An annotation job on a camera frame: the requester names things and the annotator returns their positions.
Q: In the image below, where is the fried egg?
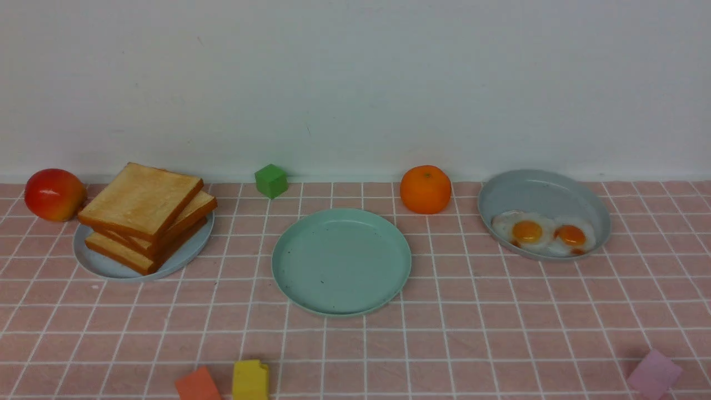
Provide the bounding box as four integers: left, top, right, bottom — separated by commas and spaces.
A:
491, 210, 556, 252
544, 216, 597, 257

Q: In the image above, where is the toast slice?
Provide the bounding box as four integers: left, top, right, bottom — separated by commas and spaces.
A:
84, 233, 168, 276
96, 192, 217, 257
136, 216, 208, 262
78, 162, 204, 242

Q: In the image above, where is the teal centre plate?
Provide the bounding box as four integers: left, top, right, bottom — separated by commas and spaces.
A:
271, 208, 412, 317

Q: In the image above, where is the orange fruit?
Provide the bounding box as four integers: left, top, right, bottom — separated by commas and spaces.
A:
399, 165, 452, 214

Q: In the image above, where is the green cube block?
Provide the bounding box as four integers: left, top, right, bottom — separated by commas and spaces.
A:
254, 164, 289, 199

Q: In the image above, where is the light blue bread plate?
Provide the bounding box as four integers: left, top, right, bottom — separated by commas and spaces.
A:
73, 212, 216, 283

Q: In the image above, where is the grey egg plate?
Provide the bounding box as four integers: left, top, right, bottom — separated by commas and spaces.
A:
477, 169, 612, 262

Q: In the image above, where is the yellow block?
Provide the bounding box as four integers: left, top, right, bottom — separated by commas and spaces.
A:
232, 359, 270, 400

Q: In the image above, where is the orange block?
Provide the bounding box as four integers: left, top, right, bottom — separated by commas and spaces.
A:
174, 366, 223, 400

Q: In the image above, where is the red yellow apple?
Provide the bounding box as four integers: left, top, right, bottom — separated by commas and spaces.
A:
24, 169, 87, 222

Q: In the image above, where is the pink block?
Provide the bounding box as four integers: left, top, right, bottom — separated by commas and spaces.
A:
627, 349, 683, 399

